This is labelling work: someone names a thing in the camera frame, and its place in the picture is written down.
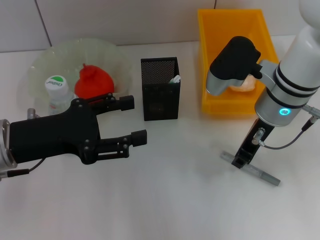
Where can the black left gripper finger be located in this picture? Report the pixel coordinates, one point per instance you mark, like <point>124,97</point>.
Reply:
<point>139,138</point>
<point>127,103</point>

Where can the green utility knife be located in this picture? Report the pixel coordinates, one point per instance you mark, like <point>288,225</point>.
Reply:
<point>176,79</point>

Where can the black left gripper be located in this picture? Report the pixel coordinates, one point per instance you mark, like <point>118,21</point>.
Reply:
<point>50,137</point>

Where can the grey pen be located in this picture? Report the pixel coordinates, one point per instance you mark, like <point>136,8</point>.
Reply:
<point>262,175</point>

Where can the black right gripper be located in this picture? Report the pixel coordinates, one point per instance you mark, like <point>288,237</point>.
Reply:
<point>255,140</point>

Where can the pale green glass fruit plate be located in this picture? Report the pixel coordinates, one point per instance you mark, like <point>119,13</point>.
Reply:
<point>62,55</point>

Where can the yellow plastic bin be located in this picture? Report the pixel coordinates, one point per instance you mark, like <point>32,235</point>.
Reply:
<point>215,37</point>

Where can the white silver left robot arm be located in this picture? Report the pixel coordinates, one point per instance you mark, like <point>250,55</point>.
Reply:
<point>5,150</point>

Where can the clear green-label water bottle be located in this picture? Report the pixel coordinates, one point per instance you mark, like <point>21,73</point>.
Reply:
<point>56,86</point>

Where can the black mesh pen holder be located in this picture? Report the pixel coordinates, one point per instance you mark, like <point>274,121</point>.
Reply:
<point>160,100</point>

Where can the white paper ball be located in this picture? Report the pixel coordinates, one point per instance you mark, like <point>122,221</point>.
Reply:
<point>243,86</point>

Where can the orange fruit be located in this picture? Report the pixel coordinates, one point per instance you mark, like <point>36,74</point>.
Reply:
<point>96,82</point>

